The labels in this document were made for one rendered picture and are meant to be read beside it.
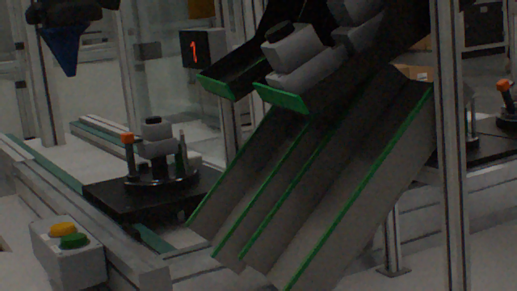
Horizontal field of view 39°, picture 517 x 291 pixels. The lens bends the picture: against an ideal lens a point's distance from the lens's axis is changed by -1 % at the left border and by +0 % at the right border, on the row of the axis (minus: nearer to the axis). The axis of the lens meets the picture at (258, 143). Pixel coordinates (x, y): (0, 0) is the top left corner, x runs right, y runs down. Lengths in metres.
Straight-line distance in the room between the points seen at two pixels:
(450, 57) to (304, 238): 0.26
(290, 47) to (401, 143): 0.14
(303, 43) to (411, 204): 0.54
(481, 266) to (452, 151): 0.48
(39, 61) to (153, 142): 0.88
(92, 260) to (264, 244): 0.37
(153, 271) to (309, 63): 0.40
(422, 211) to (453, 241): 0.47
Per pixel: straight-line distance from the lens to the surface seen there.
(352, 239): 0.72
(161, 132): 1.33
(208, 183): 1.33
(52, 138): 2.18
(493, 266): 1.17
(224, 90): 0.82
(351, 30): 0.74
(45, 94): 2.17
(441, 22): 0.70
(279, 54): 0.71
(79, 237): 1.13
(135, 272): 0.99
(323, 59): 0.73
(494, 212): 1.34
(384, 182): 0.72
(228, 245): 0.84
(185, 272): 1.01
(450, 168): 0.72
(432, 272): 1.16
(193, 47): 1.35
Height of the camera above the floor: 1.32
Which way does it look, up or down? 12 degrees down
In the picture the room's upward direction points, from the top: 6 degrees counter-clockwise
